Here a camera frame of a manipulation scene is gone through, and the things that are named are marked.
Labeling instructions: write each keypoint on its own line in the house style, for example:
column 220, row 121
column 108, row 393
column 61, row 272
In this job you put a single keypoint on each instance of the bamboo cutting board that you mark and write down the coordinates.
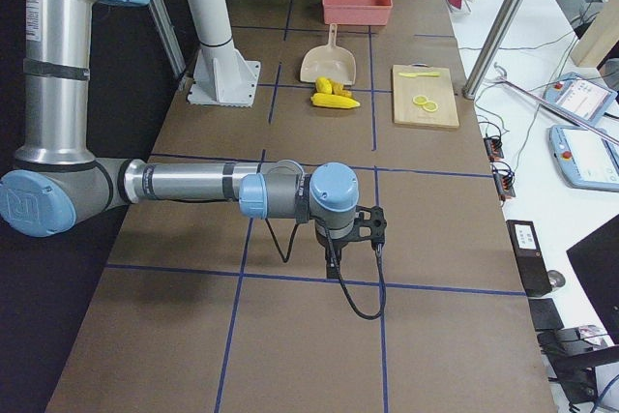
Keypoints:
column 437, row 89

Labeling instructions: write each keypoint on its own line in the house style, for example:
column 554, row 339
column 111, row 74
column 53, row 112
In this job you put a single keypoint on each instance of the pink plastic bin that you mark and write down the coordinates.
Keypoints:
column 357, row 12

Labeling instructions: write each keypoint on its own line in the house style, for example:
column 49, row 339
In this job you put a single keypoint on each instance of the far orange terminal block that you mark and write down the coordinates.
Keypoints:
column 493, row 146

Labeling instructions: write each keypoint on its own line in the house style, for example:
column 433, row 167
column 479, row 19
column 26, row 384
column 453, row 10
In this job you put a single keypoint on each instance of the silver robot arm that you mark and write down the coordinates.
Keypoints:
column 57, row 182

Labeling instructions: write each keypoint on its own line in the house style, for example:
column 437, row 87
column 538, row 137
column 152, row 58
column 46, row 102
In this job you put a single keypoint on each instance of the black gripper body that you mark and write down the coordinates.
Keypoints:
column 337, row 245

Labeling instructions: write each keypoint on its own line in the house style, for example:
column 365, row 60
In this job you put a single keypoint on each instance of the black monitor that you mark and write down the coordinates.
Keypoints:
column 594, row 260

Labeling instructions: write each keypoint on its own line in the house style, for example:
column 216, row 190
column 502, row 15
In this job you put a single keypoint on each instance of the orange terminal block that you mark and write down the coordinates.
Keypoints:
column 504, row 179
column 493, row 146

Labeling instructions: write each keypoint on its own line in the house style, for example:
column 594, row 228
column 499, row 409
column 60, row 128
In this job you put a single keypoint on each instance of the black box with label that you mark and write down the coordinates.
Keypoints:
column 529, row 259

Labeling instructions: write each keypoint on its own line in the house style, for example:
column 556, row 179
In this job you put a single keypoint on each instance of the yellow plastic toy knife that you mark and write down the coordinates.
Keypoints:
column 419, row 74

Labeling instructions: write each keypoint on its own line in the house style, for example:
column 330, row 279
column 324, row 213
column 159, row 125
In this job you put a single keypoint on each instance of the far teach pendant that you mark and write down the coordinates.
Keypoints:
column 583, row 98

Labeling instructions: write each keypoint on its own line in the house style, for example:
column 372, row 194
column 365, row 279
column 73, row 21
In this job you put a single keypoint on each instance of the near teach pendant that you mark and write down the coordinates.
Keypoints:
column 585, row 160

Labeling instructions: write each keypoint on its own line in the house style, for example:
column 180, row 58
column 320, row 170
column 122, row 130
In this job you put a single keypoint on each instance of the aluminium frame post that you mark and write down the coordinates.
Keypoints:
column 494, row 39

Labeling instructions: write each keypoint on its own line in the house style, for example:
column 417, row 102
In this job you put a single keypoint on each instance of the near orange terminal block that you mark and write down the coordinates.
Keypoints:
column 504, row 179

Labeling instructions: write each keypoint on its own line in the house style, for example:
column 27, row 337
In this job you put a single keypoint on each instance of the metal rod with hook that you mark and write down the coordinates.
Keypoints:
column 502, row 78

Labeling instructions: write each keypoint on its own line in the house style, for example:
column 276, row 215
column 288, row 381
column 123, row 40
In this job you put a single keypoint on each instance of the near lemon slice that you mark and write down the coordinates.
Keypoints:
column 430, row 106

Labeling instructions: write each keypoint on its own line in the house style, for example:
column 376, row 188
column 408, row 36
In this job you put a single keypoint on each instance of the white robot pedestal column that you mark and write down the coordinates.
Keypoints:
column 222, row 76

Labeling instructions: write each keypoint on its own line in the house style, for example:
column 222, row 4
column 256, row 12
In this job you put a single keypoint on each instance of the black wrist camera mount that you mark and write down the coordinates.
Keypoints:
column 369, row 225

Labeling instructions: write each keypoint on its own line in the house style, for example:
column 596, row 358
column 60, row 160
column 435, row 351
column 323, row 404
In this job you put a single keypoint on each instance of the teach pendant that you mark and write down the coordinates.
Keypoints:
column 583, row 98
column 585, row 160

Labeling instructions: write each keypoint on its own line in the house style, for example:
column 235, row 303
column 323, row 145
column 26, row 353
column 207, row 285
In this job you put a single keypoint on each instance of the beige plastic dustpan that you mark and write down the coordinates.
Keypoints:
column 329, row 60

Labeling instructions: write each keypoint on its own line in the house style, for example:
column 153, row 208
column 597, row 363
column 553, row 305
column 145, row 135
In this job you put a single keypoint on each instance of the yellow toy corn cob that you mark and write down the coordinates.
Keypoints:
column 333, row 101

